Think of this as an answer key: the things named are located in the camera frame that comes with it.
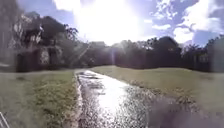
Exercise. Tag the row of trees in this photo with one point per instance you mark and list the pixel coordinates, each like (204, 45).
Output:
(143, 53)

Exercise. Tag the open grass field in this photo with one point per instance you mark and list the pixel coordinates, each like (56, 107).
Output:
(173, 81)

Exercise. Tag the grass verge beside trees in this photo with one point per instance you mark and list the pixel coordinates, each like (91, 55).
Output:
(36, 96)

